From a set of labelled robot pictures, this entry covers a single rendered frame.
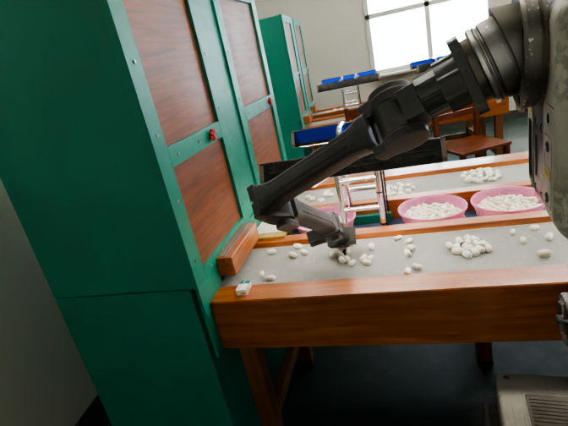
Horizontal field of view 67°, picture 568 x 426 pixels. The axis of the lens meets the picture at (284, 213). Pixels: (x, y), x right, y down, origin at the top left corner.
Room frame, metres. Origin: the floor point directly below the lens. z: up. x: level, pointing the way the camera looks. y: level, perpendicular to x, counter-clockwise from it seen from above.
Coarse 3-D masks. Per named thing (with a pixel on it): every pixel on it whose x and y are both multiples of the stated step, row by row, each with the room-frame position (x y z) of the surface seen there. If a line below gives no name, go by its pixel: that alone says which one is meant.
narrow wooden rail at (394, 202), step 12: (528, 180) 1.64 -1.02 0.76; (432, 192) 1.74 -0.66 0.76; (444, 192) 1.71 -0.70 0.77; (456, 192) 1.68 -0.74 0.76; (468, 192) 1.66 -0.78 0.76; (324, 204) 1.89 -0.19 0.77; (336, 204) 1.85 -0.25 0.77; (360, 204) 1.80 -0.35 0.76; (372, 204) 1.78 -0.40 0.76; (396, 204) 1.75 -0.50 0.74; (468, 204) 1.66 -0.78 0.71; (396, 216) 1.75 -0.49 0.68
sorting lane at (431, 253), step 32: (544, 224) 1.29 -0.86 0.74; (256, 256) 1.53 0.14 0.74; (288, 256) 1.47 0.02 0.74; (320, 256) 1.41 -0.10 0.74; (352, 256) 1.36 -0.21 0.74; (384, 256) 1.31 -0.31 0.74; (416, 256) 1.26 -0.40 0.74; (448, 256) 1.21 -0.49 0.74; (480, 256) 1.17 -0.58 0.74; (512, 256) 1.13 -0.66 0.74
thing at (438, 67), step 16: (432, 64) 0.68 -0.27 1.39; (448, 64) 0.65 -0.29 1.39; (464, 64) 0.63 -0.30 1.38; (416, 80) 0.69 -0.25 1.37; (432, 80) 0.66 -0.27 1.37; (448, 80) 0.64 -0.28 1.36; (464, 80) 0.63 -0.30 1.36; (432, 96) 0.66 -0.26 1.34; (448, 96) 0.64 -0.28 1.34; (464, 96) 0.64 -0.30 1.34; (480, 96) 0.62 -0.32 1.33; (432, 112) 0.67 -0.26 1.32; (480, 112) 0.62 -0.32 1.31
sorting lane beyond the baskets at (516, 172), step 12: (492, 168) 1.94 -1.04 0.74; (504, 168) 1.91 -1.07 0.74; (516, 168) 1.87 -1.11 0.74; (396, 180) 2.08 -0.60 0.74; (408, 180) 2.04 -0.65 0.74; (420, 180) 2.00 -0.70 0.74; (432, 180) 1.96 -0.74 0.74; (444, 180) 1.92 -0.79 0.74; (456, 180) 1.89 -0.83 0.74; (504, 180) 1.76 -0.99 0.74; (516, 180) 1.73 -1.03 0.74; (312, 192) 2.19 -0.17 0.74; (360, 192) 2.02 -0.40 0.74; (372, 192) 1.98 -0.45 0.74; (420, 192) 1.84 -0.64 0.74; (312, 204) 2.00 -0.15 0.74
